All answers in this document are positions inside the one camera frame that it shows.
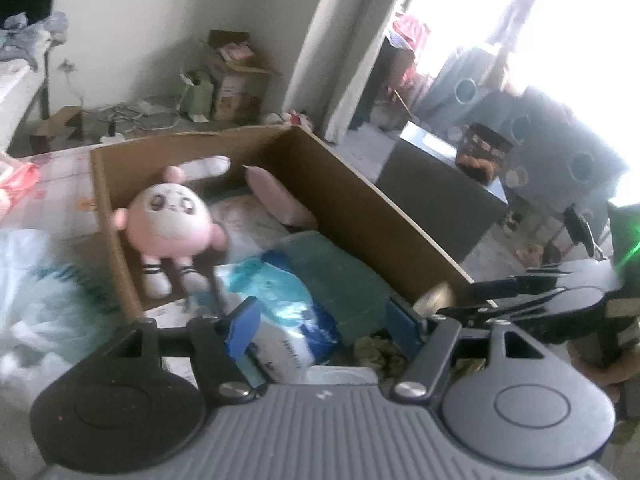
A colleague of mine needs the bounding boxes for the person's right hand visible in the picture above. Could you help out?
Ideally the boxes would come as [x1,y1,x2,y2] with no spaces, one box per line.
[567,344,640,403]

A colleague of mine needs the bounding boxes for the pink padded pouch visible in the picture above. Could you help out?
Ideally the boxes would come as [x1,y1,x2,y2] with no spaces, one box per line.
[245,166,318,230]

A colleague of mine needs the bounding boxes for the teal checked cloth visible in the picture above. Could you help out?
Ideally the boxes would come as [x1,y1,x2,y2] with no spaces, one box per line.
[264,231,395,344]

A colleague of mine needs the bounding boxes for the grey speaker cabinet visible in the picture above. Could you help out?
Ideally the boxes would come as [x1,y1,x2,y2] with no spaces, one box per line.
[416,48,625,223]

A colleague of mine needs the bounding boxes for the cardboard boxes in corner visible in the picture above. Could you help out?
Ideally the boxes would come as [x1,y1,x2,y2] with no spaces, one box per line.
[181,29,273,124]

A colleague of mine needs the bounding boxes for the blue white tissue pack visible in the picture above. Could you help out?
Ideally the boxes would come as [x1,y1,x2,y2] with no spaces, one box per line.
[214,250,342,384]

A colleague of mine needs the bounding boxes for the green white scrunchie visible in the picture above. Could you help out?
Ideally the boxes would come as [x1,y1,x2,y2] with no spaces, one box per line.
[354,336,407,380]

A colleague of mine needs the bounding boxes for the pink round plush doll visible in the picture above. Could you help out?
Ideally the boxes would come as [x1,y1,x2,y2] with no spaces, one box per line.
[112,166,228,299]

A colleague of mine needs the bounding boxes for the dark snack container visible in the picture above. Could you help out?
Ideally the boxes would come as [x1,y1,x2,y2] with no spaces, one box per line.
[454,122,513,186]

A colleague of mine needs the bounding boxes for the dark low cabinet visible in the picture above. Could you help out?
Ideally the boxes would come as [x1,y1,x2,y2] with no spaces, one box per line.
[375,122,509,262]

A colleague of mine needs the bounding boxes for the white plastic bag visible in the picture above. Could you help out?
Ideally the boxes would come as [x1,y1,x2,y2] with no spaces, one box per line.
[0,228,126,411]

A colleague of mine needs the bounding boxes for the brown cardboard box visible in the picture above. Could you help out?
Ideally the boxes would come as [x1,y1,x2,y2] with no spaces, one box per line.
[91,127,470,335]

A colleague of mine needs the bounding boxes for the dark grey bed sheet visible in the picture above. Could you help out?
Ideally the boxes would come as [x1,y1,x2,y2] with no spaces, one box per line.
[0,53,50,152]

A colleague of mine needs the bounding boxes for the pink wet wipes pack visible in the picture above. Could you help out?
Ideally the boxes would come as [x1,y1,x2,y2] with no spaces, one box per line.
[0,153,40,218]

